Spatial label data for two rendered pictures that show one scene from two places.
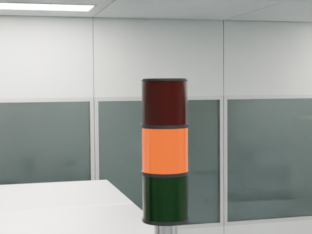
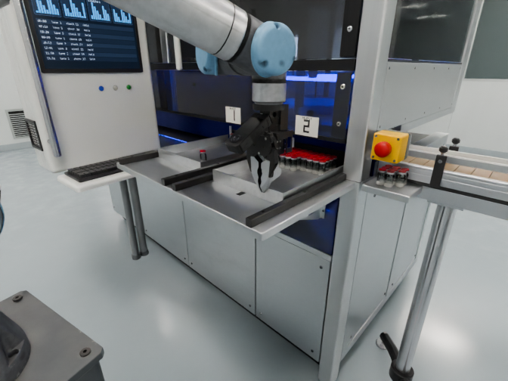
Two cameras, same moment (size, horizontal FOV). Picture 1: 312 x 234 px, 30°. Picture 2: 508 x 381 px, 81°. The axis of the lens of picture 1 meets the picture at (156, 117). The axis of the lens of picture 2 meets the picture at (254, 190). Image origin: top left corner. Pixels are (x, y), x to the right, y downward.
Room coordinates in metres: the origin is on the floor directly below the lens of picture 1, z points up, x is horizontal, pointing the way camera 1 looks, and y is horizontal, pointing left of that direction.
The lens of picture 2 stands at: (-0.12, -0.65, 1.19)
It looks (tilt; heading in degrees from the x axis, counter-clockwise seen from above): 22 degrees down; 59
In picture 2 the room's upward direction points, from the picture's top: straight up
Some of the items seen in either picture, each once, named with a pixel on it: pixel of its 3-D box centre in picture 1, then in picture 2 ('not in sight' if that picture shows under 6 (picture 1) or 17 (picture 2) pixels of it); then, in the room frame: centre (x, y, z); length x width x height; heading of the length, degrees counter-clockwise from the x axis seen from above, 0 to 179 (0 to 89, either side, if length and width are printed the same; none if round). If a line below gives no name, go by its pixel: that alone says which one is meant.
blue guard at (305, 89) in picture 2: not in sight; (164, 90); (0.28, 0.87, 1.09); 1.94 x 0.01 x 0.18; 105
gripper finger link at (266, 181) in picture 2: not in sight; (272, 174); (0.27, -0.09, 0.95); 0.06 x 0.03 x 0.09; 15
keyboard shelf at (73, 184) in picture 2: not in sight; (119, 168); (0.01, 0.69, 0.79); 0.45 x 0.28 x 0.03; 19
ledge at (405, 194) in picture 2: not in sight; (393, 187); (0.63, -0.18, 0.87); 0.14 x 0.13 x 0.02; 15
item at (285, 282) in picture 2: not in sight; (240, 187); (0.76, 1.00, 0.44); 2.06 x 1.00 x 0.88; 105
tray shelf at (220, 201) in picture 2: not in sight; (233, 171); (0.30, 0.18, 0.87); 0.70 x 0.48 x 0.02; 105
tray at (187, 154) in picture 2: not in sight; (216, 150); (0.32, 0.37, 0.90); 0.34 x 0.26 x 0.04; 15
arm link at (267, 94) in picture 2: not in sight; (267, 94); (0.26, -0.07, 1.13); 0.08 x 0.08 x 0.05
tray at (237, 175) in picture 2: not in sight; (283, 171); (0.39, 0.04, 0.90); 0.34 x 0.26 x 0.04; 16
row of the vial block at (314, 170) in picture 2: not in sight; (300, 162); (0.48, 0.06, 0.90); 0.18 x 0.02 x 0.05; 106
